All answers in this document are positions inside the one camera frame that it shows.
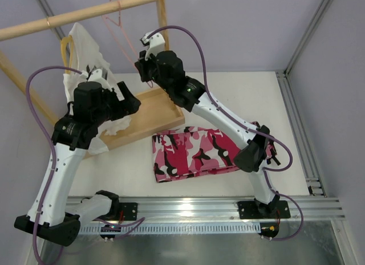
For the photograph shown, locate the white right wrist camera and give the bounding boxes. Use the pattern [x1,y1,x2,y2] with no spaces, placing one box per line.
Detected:
[139,32,165,60]

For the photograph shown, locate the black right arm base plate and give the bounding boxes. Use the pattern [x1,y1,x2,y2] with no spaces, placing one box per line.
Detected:
[237,200,291,219]

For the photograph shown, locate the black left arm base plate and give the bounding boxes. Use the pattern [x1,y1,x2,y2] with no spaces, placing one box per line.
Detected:
[113,202,138,222]

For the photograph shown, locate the white printed t-shirt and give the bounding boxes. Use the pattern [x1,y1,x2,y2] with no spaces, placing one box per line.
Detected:
[63,22,131,156]

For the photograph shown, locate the slotted grey cable duct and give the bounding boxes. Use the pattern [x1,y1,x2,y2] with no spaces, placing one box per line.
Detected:
[79,222,261,235]

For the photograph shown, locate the pink camouflage trousers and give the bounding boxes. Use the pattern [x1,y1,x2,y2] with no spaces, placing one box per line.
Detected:
[151,121,282,184]

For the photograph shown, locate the pink wire hanger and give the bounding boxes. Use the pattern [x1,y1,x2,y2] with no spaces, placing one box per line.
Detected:
[101,0,153,88]

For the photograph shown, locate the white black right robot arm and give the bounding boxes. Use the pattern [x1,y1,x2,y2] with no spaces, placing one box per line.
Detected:
[135,50,279,218]

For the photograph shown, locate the yellow wooden hanger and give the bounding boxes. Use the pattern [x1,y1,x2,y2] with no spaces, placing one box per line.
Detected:
[45,17,76,75]

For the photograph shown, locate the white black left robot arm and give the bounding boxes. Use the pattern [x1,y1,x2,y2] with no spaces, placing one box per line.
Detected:
[14,80,141,247]

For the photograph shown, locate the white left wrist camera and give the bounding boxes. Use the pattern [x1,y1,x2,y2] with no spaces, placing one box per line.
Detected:
[83,68,108,84]

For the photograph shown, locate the wooden clothes rack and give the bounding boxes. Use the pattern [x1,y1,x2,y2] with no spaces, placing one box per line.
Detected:
[1,0,185,150]

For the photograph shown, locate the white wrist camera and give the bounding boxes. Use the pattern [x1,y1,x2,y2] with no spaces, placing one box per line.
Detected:
[83,68,108,84]
[139,32,165,60]

